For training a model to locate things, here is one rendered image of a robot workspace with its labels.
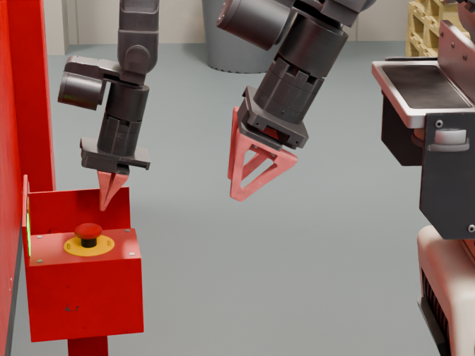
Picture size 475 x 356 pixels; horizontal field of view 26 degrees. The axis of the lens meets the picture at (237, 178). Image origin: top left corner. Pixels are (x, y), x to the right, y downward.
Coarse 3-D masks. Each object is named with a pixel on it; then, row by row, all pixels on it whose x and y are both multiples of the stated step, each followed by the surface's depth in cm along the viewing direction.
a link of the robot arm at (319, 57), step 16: (288, 16) 103; (304, 16) 103; (320, 16) 104; (288, 32) 105; (304, 32) 103; (320, 32) 102; (336, 32) 103; (288, 48) 104; (304, 48) 103; (320, 48) 103; (336, 48) 104; (304, 64) 104; (320, 64) 104
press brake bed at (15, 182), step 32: (0, 0) 293; (0, 32) 287; (0, 64) 281; (0, 96) 276; (0, 128) 271; (0, 160) 266; (0, 192) 261; (0, 224) 257; (0, 256) 252; (0, 288) 248; (0, 320) 244; (0, 352) 240
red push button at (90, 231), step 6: (78, 228) 146; (84, 228) 146; (90, 228) 146; (96, 228) 146; (78, 234) 145; (84, 234) 145; (90, 234) 145; (96, 234) 145; (84, 240) 146; (90, 240) 146; (96, 240) 147; (84, 246) 146; (90, 246) 146
